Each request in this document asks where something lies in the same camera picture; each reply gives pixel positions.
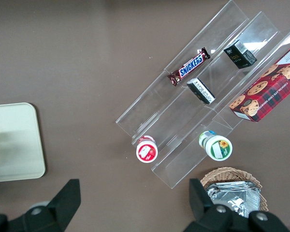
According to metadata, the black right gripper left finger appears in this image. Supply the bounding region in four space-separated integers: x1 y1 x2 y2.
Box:
0 178 81 232

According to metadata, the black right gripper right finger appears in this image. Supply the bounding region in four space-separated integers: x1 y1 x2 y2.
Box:
185 178 290 232

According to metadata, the aluminium foil tray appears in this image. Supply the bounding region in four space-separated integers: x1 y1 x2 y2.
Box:
206 180 261 219

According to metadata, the light oval wicker basket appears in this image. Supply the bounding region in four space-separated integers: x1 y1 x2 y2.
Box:
200 167 269 213

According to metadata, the beige plastic tray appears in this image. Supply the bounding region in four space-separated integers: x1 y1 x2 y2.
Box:
0 102 46 183

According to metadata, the green lid yogurt cup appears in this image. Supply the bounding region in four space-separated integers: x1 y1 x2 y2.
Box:
198 130 233 161

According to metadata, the red lid yogurt cup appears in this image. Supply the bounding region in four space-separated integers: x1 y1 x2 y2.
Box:
135 135 159 163

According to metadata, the clear acrylic step shelf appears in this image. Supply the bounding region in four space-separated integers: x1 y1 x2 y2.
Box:
115 0 290 189

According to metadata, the small black carton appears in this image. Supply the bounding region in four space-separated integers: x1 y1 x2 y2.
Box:
223 40 258 70
186 78 216 105

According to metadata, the red tartan cookie box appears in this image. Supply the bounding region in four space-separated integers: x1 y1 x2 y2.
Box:
229 40 290 124

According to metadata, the snickers chocolate bar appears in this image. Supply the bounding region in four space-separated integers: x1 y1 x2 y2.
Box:
167 47 211 87

